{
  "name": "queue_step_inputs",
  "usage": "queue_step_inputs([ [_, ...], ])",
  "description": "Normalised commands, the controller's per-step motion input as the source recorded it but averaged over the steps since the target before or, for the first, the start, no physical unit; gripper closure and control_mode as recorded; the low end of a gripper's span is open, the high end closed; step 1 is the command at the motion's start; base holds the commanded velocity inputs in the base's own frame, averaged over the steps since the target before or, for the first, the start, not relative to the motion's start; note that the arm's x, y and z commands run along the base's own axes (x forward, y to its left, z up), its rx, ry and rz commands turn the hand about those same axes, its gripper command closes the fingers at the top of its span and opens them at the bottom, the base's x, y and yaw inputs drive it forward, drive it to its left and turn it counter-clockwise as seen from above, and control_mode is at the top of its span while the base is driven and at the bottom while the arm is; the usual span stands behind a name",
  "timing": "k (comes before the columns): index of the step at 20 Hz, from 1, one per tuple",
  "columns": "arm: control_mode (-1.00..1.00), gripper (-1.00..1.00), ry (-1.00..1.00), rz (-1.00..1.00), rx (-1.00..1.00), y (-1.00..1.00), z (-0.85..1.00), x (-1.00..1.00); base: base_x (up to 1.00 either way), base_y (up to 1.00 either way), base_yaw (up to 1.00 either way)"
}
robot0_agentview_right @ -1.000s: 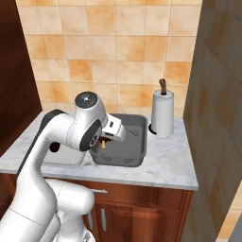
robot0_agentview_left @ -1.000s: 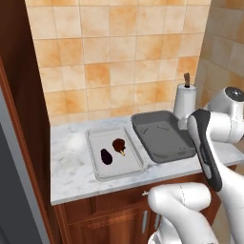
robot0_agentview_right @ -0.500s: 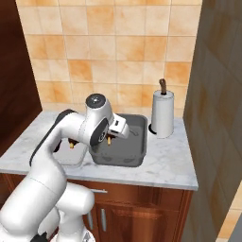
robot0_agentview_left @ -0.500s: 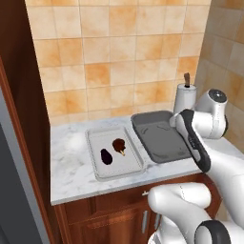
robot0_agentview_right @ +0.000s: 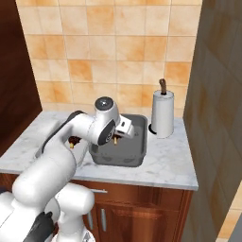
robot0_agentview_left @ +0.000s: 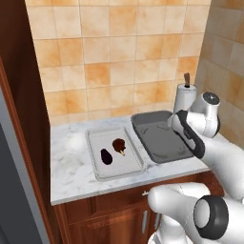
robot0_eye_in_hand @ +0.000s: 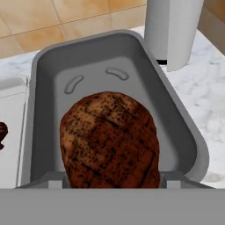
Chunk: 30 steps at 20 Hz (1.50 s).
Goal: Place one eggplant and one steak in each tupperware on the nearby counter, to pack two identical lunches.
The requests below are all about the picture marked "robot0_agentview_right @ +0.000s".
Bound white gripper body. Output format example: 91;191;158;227
123;123;136;141

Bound dark brown tap, gold tips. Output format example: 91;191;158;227
68;133;119;149

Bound grey sink basin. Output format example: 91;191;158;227
88;113;149;168

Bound white paper towel roll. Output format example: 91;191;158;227
150;89;175;139

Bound brown paper towel holder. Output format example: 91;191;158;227
147;78;168;135

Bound brown wooden drawer front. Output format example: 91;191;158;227
71;180;194;206

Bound brown wooden cupboard door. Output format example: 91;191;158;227
95;201;187;242
82;201;97;242

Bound dark wooden tall cupboard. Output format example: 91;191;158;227
0;0;43;158

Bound silver drawer handle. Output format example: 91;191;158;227
88;188;109;195

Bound silver cupboard door handle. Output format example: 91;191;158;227
100;208;108;233
87;209;95;231

